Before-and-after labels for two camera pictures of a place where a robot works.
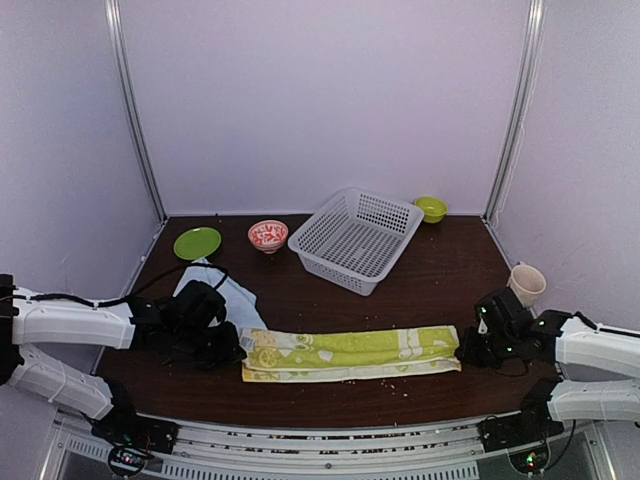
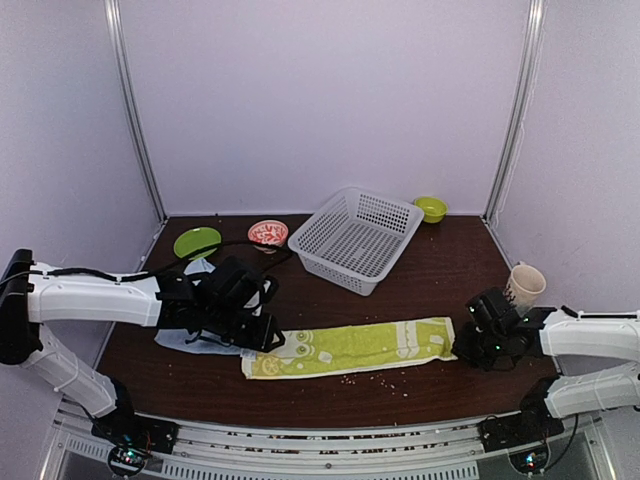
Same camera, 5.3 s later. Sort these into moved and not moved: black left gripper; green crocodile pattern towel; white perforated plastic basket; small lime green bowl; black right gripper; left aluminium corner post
Moved: green crocodile pattern towel; black left gripper
Not moved: black right gripper; small lime green bowl; left aluminium corner post; white perforated plastic basket
